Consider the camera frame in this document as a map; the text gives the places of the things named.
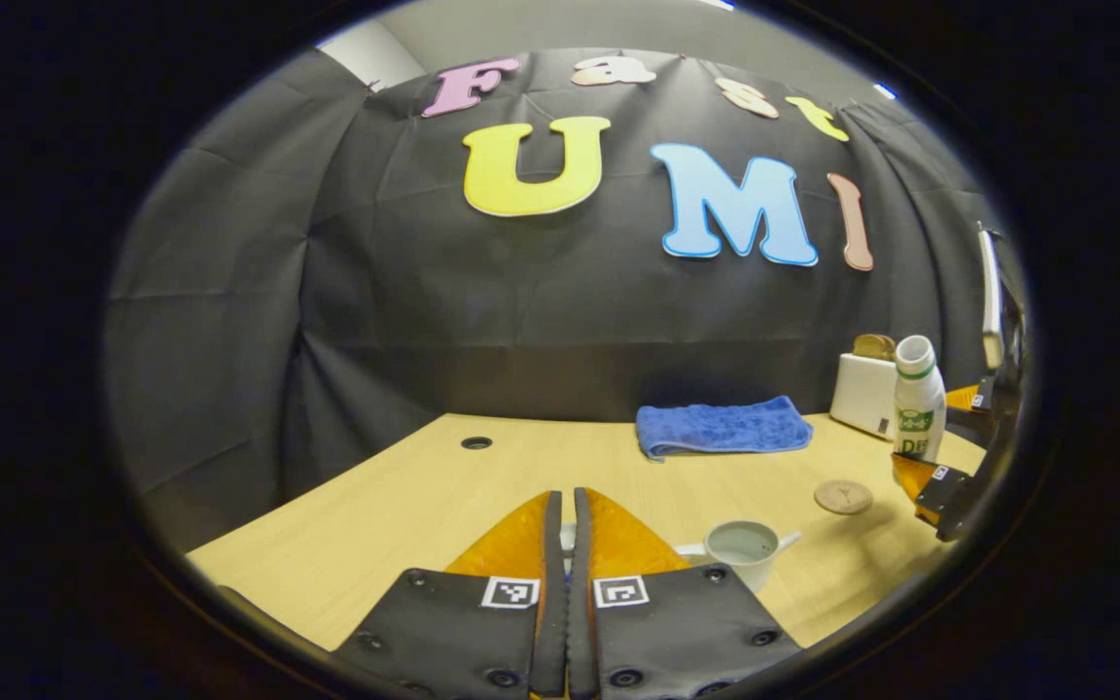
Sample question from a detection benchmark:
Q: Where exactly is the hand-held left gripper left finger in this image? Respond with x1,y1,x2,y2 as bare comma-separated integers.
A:
332,489,569,700

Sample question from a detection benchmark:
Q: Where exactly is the black backdrop cloth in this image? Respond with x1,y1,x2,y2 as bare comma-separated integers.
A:
105,47,1023,555

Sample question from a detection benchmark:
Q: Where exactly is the white teacup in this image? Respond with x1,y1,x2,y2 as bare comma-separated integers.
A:
674,520,802,594

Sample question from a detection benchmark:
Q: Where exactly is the white toaster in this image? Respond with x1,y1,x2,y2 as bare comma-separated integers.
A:
829,352,899,440

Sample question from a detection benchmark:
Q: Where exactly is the white water bottle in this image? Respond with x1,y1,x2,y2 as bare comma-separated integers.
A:
892,334,948,464

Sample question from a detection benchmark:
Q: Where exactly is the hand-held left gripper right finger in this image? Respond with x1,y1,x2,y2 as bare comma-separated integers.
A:
568,486,804,700

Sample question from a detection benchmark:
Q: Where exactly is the round wooden coaster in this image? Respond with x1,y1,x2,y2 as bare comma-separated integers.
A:
814,479,875,516

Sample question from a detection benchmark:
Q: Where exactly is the blue towel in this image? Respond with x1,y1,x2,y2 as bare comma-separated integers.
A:
636,395,815,461

